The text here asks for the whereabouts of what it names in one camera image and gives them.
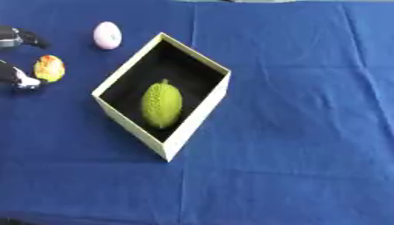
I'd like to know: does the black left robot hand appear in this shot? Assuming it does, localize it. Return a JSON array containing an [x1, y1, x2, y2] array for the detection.
[[0, 25, 53, 91]]

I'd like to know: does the pale cardboard box black inside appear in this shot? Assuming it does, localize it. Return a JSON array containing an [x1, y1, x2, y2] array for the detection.
[[91, 32, 233, 163]]

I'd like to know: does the yellow and orange toy fruit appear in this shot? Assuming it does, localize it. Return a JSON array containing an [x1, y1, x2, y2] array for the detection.
[[32, 54, 67, 83]]

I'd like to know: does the pink toy egg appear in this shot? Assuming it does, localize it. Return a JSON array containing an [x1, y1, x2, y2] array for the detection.
[[92, 21, 123, 50]]

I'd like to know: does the green bumpy toy fruit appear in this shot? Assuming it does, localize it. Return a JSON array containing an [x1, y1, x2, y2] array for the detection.
[[140, 78, 185, 130]]

